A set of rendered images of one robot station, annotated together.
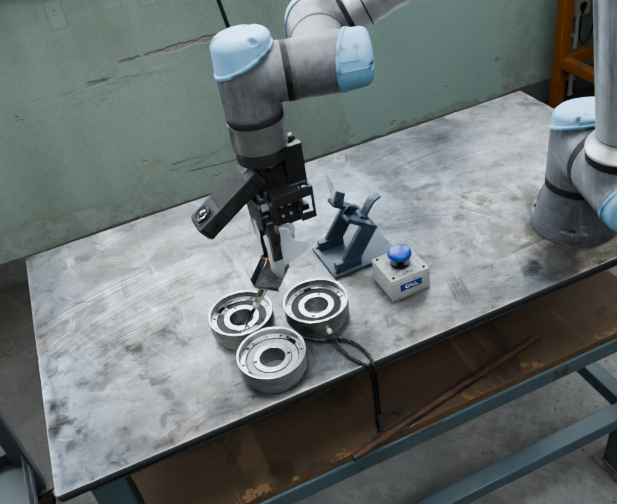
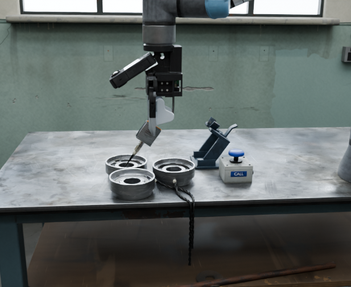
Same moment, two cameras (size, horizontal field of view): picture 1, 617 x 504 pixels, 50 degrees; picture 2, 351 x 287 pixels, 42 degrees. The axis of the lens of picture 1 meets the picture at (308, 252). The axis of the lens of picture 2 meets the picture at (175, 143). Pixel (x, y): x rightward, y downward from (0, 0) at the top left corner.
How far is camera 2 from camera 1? 46 cm
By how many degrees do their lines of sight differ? 23
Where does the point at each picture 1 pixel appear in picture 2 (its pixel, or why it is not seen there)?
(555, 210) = not seen: outside the picture
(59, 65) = (101, 81)
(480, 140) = (326, 139)
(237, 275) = not seen: hidden behind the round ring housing
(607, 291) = not seen: outside the picture
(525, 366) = (317, 278)
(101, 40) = not seen: hidden behind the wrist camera
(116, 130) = (120, 128)
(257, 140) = (154, 32)
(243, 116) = (149, 15)
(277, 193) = (161, 73)
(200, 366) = (90, 183)
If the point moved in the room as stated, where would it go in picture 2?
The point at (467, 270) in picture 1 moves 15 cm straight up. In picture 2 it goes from (281, 181) to (287, 123)
